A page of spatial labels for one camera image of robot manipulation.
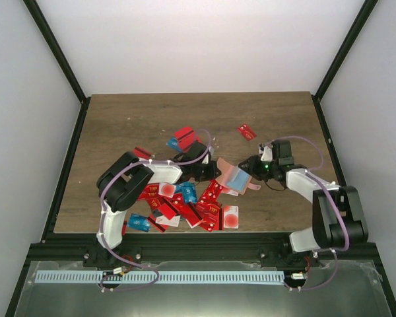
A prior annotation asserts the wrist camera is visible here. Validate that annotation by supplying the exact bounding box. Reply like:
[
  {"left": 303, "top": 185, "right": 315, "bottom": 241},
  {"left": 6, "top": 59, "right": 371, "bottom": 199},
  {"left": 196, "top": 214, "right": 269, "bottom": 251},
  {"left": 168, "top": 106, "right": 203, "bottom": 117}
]
[
  {"left": 201, "top": 147, "right": 214, "bottom": 164},
  {"left": 258, "top": 143, "right": 273, "bottom": 162}
]

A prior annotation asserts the black frame post right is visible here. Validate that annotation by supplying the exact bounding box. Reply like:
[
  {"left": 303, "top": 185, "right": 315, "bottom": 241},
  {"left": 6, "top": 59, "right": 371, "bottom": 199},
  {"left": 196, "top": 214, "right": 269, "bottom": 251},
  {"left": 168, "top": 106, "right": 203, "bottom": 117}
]
[{"left": 313, "top": 0, "right": 378, "bottom": 101}]

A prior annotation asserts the small red card far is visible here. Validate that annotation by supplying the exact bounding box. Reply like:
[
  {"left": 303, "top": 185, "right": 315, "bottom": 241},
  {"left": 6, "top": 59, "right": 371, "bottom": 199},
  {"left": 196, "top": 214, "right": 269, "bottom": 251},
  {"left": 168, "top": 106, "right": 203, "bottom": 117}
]
[{"left": 237, "top": 124, "right": 257, "bottom": 141}]

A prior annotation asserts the black frame post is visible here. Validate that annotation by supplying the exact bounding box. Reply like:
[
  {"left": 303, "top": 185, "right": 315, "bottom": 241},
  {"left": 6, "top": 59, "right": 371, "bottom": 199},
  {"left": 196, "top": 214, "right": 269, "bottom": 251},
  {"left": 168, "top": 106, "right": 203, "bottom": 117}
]
[
  {"left": 313, "top": 0, "right": 378, "bottom": 101},
  {"left": 22, "top": 0, "right": 87, "bottom": 103}
]

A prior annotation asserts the blue card in pile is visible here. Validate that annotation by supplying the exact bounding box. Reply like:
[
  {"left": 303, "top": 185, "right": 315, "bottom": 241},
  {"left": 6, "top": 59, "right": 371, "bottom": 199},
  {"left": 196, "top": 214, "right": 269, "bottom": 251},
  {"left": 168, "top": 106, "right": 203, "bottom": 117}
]
[{"left": 178, "top": 182, "right": 197, "bottom": 203}]

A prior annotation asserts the white card red circle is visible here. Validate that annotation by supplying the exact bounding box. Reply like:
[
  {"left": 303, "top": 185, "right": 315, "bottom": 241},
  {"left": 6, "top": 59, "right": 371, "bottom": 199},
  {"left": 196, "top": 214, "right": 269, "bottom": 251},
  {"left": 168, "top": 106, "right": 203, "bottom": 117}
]
[{"left": 223, "top": 205, "right": 239, "bottom": 229}]

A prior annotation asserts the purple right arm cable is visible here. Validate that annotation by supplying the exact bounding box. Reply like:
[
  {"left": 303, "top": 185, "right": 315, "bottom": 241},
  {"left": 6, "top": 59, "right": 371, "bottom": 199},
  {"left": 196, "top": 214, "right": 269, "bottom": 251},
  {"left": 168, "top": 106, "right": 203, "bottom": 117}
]
[{"left": 262, "top": 136, "right": 350, "bottom": 291}]

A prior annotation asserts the blue card near edge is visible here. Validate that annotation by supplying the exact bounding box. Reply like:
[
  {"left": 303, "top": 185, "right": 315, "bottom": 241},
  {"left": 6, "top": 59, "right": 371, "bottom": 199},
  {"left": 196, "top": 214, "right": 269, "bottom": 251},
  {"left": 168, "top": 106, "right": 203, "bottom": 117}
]
[{"left": 127, "top": 213, "right": 150, "bottom": 232}]

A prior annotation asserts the pink card holder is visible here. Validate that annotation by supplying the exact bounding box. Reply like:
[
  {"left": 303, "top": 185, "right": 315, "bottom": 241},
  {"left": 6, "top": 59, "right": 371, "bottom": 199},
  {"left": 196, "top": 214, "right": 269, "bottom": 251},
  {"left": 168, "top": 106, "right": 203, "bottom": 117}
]
[{"left": 215, "top": 158, "right": 261, "bottom": 195}]

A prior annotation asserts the light blue slotted cable duct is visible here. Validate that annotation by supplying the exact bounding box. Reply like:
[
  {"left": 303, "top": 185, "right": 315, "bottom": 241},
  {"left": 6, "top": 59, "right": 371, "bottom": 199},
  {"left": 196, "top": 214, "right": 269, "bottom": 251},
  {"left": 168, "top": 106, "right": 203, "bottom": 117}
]
[{"left": 34, "top": 270, "right": 284, "bottom": 285}]

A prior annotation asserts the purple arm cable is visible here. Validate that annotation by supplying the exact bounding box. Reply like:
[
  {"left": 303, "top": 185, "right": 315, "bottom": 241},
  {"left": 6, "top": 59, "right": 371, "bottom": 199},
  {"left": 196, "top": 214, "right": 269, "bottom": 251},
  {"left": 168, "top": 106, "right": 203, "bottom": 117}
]
[
  {"left": 262, "top": 136, "right": 350, "bottom": 291},
  {"left": 98, "top": 129, "right": 213, "bottom": 292}
]

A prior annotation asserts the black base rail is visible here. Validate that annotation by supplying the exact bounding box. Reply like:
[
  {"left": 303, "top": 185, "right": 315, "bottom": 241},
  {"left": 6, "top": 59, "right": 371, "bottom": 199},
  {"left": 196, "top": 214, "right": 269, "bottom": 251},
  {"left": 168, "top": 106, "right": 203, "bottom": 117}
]
[{"left": 29, "top": 230, "right": 377, "bottom": 268}]

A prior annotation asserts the white card red dot left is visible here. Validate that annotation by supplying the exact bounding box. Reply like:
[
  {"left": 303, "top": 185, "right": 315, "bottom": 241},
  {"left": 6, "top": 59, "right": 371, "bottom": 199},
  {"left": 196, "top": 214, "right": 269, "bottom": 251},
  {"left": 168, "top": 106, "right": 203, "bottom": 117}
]
[{"left": 158, "top": 182, "right": 176, "bottom": 198}]

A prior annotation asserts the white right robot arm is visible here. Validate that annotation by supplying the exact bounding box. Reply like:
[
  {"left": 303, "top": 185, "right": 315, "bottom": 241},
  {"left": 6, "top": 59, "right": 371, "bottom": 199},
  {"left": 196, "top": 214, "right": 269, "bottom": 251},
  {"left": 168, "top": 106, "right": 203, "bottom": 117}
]
[{"left": 239, "top": 139, "right": 368, "bottom": 266}]

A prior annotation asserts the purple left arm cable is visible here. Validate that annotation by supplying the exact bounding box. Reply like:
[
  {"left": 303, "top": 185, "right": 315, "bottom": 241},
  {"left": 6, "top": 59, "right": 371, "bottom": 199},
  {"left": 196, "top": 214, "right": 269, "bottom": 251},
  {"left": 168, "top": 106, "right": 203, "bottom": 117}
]
[{"left": 98, "top": 129, "right": 213, "bottom": 292}]

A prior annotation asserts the red VIP card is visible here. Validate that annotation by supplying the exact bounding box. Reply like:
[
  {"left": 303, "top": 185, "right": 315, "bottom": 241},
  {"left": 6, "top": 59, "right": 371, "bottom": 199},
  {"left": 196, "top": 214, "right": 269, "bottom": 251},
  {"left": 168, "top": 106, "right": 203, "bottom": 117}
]
[{"left": 196, "top": 201, "right": 221, "bottom": 223}]

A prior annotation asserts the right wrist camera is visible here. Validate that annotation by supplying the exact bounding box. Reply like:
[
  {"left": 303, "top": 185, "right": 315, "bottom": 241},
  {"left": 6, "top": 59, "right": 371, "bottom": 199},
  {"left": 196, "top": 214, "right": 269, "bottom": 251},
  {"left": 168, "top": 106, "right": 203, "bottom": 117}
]
[{"left": 258, "top": 143, "right": 273, "bottom": 162}]

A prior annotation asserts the red striped card left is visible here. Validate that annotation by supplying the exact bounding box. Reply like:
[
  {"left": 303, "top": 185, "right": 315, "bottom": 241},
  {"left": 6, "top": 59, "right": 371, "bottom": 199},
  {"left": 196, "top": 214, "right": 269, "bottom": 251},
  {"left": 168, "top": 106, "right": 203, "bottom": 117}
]
[{"left": 133, "top": 147, "right": 152, "bottom": 160}]

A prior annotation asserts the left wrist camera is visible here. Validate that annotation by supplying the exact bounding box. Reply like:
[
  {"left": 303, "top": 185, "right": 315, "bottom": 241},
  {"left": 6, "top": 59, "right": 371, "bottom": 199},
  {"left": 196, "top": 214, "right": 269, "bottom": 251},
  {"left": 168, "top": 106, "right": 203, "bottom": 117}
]
[{"left": 201, "top": 147, "right": 214, "bottom": 164}]

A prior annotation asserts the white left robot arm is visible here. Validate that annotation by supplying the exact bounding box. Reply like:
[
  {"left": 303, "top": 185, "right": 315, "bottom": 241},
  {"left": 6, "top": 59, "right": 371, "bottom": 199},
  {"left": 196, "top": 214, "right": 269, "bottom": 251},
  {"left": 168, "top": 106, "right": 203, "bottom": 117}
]
[{"left": 96, "top": 141, "right": 222, "bottom": 267}]

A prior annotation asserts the black frame post left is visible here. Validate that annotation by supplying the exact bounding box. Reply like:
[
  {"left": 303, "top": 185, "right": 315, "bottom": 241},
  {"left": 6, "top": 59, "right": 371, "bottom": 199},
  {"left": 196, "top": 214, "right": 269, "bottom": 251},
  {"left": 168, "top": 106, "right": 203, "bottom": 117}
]
[{"left": 22, "top": 0, "right": 87, "bottom": 103}]

